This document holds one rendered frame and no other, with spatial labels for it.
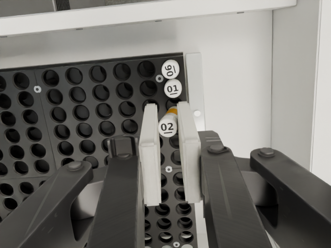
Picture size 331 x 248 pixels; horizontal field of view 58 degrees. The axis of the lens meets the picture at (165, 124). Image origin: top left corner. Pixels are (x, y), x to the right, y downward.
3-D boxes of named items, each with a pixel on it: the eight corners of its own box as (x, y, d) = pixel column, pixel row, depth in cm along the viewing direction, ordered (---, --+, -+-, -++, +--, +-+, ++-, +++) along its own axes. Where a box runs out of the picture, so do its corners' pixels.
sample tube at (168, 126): (183, 119, 23) (178, 137, 18) (167, 121, 23) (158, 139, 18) (182, 103, 22) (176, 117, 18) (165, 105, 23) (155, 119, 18)
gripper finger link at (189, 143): (182, 141, 12) (201, 140, 12) (176, 101, 19) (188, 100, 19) (185, 204, 13) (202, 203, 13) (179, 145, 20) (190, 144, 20)
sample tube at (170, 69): (177, 53, 24) (176, 59, 20) (181, 68, 25) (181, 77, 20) (162, 57, 25) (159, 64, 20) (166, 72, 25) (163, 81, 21)
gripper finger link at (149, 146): (161, 206, 13) (144, 207, 13) (160, 146, 20) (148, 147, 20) (156, 143, 12) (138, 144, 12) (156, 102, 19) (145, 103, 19)
